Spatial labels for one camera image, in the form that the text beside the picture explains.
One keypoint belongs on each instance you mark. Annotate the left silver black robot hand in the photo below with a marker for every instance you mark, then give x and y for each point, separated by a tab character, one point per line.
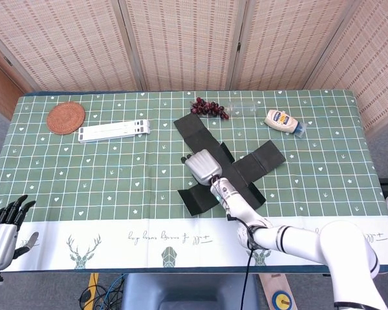
0	245

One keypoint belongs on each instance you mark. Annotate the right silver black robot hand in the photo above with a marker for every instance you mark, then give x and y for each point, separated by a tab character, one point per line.
203	168

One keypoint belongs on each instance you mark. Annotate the black foldable cardboard box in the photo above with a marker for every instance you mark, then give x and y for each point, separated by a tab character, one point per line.
258	161

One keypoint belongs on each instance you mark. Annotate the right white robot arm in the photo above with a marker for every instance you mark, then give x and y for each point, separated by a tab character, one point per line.
342	245

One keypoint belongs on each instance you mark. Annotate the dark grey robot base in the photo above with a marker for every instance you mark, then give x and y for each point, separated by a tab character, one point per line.
187	290

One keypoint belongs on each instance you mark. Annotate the bunch of dark red grapes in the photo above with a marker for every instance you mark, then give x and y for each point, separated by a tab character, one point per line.
207	108

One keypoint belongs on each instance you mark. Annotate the clear plastic cup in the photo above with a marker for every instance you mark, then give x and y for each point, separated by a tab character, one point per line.
244	108

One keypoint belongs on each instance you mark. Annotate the mayonnaise squeeze bottle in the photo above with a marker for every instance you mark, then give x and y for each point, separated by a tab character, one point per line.
281	121

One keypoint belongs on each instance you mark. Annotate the white folding laptop stand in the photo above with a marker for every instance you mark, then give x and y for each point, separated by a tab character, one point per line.
113	130

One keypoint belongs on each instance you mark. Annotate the green checked deer tablecloth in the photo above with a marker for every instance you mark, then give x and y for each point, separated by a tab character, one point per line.
84	168

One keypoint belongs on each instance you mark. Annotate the black screen hinge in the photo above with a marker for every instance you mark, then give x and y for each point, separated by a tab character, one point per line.
239	46

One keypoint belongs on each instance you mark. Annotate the woven bamboo screen panel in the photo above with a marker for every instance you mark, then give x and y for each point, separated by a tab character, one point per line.
291	42
68	45
184	42
375	71

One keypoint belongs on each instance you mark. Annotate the wooden board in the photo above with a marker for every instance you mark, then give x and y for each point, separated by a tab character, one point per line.
273	284

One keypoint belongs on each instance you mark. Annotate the round woven rattan coaster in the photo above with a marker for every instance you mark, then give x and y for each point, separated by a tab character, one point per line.
66	117

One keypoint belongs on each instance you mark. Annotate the yellow and blue disc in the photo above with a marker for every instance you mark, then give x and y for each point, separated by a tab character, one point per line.
281	300

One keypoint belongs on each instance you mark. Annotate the brown wooden door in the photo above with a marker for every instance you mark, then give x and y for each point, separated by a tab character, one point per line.
0	87

